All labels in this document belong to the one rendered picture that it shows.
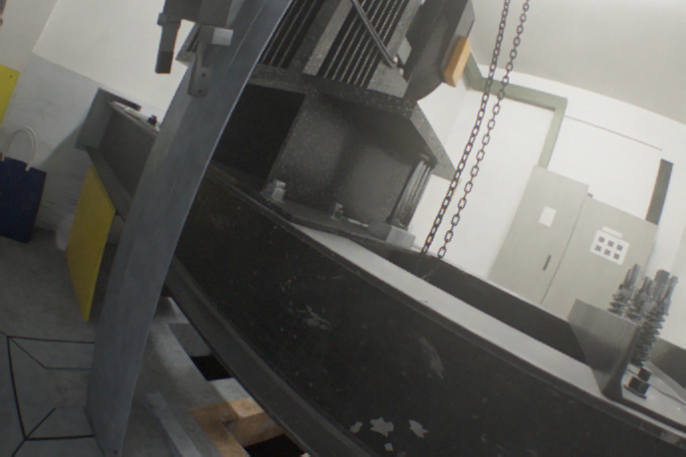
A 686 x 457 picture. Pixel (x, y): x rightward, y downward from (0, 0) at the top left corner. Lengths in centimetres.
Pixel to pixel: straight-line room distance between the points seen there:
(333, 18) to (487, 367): 65
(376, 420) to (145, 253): 41
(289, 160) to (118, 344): 45
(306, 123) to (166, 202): 27
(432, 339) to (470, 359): 5
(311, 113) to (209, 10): 25
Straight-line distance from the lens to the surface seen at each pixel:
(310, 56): 69
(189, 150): 53
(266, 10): 55
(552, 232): 350
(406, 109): 55
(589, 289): 348
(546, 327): 119
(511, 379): 42
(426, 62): 113
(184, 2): 54
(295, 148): 61
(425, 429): 46
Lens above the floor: 73
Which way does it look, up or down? 1 degrees down
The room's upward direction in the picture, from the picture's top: 25 degrees clockwise
